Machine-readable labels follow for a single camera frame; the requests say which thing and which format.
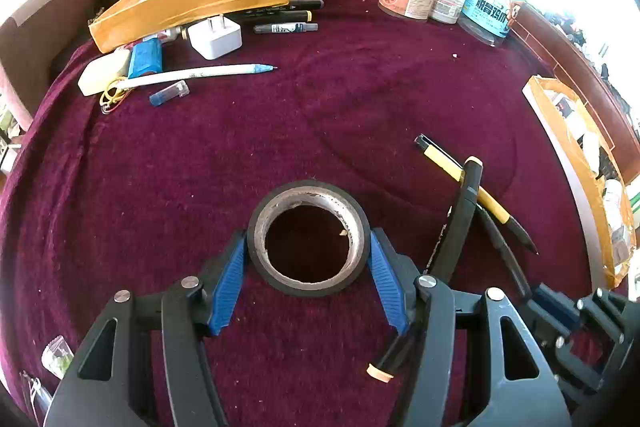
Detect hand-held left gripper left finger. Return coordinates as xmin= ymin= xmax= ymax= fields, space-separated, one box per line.
xmin=44 ymin=230 xmax=248 ymax=427

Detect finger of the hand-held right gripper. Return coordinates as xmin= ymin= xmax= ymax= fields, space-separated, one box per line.
xmin=527 ymin=283 xmax=582 ymax=344
xmin=554 ymin=287 xmax=634 ymax=404

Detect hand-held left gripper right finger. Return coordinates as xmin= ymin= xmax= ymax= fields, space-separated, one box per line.
xmin=368 ymin=229 xmax=572 ymax=427

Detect black tape roll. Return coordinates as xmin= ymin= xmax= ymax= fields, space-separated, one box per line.
xmin=247 ymin=180 xmax=372 ymax=298

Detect thin black pen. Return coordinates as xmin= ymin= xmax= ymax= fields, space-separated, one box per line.
xmin=475 ymin=204 xmax=534 ymax=304

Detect yellow taped cardboard tray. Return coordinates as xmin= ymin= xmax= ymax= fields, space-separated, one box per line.
xmin=522 ymin=75 xmax=637 ymax=289

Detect beige capped black marker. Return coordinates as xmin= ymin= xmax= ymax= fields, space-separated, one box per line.
xmin=367 ymin=155 xmax=485 ymax=383

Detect yellow and black pen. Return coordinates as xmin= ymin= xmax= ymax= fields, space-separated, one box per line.
xmin=414 ymin=134 xmax=540 ymax=256

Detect maroon velvet tablecloth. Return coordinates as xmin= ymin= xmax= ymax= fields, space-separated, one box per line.
xmin=0 ymin=0 xmax=617 ymax=427

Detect small clear plastic bag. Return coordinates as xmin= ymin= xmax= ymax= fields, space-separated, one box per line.
xmin=42 ymin=335 xmax=76 ymax=381

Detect clear plastic piece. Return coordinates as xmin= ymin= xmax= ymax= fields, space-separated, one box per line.
xmin=19 ymin=371 xmax=54 ymax=414

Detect white pen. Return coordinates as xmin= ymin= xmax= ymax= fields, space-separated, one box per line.
xmin=102 ymin=63 xmax=279 ymax=90

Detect yellow rubber bands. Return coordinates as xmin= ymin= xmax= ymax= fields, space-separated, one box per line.
xmin=98 ymin=76 xmax=134 ymax=113

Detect blue flat pack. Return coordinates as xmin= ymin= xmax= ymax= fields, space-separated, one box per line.
xmin=127 ymin=40 xmax=165 ymax=80

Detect white eraser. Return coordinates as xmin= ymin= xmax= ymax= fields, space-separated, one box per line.
xmin=77 ymin=50 xmax=132 ymax=97

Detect white charger plug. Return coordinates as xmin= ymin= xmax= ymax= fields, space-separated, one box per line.
xmin=187 ymin=15 xmax=244 ymax=60

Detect wooden brick pattern counter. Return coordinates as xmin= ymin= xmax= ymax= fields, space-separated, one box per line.
xmin=509 ymin=1 xmax=640 ymax=188

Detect white label black marker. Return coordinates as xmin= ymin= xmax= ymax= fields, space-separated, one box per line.
xmin=253 ymin=22 xmax=319 ymax=35

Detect yellow band black marker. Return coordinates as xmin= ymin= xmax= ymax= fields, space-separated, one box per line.
xmin=239 ymin=9 xmax=314 ymax=26

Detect plain black pen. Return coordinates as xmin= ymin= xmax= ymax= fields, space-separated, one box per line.
xmin=234 ymin=0 xmax=325 ymax=16

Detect brown upholstered chair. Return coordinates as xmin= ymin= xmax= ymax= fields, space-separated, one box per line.
xmin=0 ymin=0 xmax=109 ymax=118

